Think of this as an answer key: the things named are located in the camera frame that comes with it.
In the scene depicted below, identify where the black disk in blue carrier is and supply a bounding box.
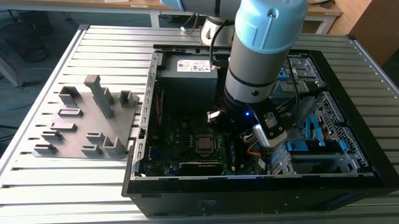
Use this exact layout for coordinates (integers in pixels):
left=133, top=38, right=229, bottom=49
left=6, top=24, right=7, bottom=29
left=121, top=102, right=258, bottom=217
left=285, top=139, right=349, bottom=155

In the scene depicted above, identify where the grey parts rack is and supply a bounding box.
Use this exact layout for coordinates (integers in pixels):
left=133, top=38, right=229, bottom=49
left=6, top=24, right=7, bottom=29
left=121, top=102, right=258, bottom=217
left=31, top=74, right=141, bottom=161

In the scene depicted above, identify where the black graphics card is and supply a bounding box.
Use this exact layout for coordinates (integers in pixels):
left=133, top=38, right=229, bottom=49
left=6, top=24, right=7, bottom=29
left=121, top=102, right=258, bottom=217
left=178, top=161, right=225, bottom=176

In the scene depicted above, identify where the CPU socket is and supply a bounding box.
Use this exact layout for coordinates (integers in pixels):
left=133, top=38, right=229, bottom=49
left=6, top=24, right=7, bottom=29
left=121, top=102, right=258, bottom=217
left=192, top=133, right=218, bottom=157

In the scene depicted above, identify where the grey metal disk bay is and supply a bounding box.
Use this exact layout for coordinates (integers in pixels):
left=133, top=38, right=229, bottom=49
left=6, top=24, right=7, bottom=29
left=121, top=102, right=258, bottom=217
left=266, top=139, right=370, bottom=175

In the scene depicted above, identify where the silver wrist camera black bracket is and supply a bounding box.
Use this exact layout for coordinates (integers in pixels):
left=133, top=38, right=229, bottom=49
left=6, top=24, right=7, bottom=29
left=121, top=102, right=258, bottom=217
left=248, top=98, right=297, bottom=148

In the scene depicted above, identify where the blue SATA wire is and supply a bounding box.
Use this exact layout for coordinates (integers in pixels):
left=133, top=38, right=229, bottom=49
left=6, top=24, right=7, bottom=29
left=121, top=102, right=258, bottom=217
left=304, top=116, right=326, bottom=147

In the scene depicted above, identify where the grey metal drive cage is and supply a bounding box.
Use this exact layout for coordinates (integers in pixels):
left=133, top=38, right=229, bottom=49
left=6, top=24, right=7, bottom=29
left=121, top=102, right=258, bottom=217
left=270, top=55, right=326, bottom=107

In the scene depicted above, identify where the silver CPU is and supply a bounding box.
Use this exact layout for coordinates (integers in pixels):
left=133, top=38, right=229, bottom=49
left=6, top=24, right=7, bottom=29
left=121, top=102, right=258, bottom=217
left=196, top=137, right=216, bottom=152

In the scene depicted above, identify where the orange wire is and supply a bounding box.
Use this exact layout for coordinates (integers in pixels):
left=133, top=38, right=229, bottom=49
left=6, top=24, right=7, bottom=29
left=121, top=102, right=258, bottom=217
left=245, top=140, right=269, bottom=156

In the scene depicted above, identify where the wooden desk white frame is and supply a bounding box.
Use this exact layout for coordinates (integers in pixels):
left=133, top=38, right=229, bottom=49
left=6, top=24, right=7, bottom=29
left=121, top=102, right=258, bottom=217
left=298, top=0, right=342, bottom=35

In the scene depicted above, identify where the white table leg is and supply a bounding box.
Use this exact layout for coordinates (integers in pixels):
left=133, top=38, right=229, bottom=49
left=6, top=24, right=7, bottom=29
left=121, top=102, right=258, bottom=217
left=0, top=55, right=25, bottom=87

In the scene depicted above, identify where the brown wooden cabinet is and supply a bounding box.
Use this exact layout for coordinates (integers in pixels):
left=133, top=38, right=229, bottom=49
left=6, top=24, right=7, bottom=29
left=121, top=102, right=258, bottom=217
left=328, top=0, right=399, bottom=67

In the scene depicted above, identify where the long wooden desk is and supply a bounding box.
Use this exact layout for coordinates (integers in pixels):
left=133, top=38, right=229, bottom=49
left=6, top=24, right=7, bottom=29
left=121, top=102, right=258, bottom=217
left=0, top=0, right=174, bottom=28

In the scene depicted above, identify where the red wire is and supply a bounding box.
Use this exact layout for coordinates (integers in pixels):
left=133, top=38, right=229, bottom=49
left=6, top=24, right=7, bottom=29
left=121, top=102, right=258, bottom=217
left=154, top=90, right=162, bottom=123

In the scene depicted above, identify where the black cable white plug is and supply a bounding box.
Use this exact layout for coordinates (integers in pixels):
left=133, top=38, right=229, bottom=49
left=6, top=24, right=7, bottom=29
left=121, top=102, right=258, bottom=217
left=180, top=13, right=200, bottom=33

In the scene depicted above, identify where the black open PC case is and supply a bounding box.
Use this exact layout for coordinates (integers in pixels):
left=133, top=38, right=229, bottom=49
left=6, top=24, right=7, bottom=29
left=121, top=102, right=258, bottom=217
left=119, top=43, right=399, bottom=217

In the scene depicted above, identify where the black camera cable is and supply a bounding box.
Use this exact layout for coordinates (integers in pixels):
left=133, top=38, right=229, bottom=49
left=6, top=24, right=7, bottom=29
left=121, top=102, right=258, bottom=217
left=208, top=19, right=229, bottom=70

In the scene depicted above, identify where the blue disk carrier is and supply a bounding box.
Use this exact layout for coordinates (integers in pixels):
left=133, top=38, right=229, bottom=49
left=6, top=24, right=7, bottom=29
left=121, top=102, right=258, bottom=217
left=277, top=67, right=289, bottom=82

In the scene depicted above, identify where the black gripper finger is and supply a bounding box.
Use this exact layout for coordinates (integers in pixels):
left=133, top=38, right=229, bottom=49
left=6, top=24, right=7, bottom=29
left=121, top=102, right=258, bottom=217
left=205, top=110, right=226, bottom=124

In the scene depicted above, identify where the grey power supply unit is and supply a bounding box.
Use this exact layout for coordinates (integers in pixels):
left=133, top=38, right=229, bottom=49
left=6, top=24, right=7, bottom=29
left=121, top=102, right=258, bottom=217
left=156, top=55, right=218, bottom=110

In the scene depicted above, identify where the dark green motherboard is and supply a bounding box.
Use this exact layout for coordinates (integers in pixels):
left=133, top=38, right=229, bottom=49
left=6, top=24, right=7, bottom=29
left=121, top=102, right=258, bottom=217
left=145, top=113, right=269, bottom=177

